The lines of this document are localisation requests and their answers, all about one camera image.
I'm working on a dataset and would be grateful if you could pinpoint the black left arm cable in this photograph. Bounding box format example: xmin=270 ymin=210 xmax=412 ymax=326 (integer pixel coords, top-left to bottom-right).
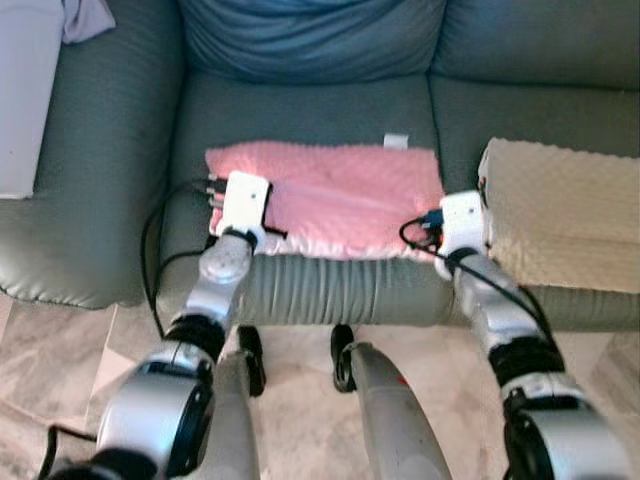
xmin=140 ymin=176 xmax=227 ymax=341

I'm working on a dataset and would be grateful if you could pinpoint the blue-grey back cushion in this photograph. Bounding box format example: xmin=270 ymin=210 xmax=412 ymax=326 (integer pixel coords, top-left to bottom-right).
xmin=177 ymin=0 xmax=447 ymax=84

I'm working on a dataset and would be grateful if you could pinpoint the grey robot leg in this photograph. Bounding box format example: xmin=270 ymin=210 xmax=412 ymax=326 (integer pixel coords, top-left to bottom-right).
xmin=330 ymin=322 xmax=453 ymax=480
xmin=205 ymin=325 xmax=268 ymax=480

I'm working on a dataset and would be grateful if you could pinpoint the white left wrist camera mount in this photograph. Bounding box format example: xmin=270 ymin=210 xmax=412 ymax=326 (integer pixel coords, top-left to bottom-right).
xmin=213 ymin=170 xmax=273 ymax=241

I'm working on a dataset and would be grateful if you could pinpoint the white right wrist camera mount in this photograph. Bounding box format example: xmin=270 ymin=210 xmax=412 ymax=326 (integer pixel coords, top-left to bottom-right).
xmin=438 ymin=190 xmax=488 ymax=256

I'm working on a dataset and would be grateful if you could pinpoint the pink dimpled pillow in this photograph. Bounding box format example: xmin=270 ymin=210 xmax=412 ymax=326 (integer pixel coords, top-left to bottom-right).
xmin=205 ymin=133 xmax=446 ymax=263

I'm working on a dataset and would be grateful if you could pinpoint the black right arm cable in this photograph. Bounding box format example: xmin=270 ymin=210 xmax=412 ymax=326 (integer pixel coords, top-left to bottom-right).
xmin=398 ymin=208 xmax=553 ymax=341

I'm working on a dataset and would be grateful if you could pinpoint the grey right robot leg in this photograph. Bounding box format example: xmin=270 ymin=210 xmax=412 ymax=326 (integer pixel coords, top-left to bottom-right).
xmin=330 ymin=322 xmax=453 ymax=480

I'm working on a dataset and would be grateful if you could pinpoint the lavender cloth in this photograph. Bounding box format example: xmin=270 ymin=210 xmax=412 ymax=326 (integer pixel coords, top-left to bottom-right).
xmin=60 ymin=0 xmax=117 ymax=44

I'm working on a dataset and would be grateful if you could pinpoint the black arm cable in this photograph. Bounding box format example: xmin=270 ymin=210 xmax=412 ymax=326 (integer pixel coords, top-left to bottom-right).
xmin=398 ymin=208 xmax=553 ymax=341
xmin=140 ymin=176 xmax=227 ymax=341

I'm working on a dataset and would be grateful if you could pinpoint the green leather sofa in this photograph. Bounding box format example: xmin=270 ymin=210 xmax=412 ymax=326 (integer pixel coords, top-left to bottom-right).
xmin=0 ymin=0 xmax=640 ymax=331

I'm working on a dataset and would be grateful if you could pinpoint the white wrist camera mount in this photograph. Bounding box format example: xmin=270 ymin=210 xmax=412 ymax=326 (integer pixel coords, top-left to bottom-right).
xmin=438 ymin=190 xmax=488 ymax=256
xmin=213 ymin=170 xmax=273 ymax=241

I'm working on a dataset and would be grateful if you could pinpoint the beige dimpled pillow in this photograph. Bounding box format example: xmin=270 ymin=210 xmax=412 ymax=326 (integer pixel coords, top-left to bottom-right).
xmin=477 ymin=138 xmax=640 ymax=293

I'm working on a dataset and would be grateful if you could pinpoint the grey left robot leg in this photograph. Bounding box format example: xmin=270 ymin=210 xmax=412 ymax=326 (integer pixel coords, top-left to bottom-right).
xmin=205 ymin=325 xmax=268 ymax=480

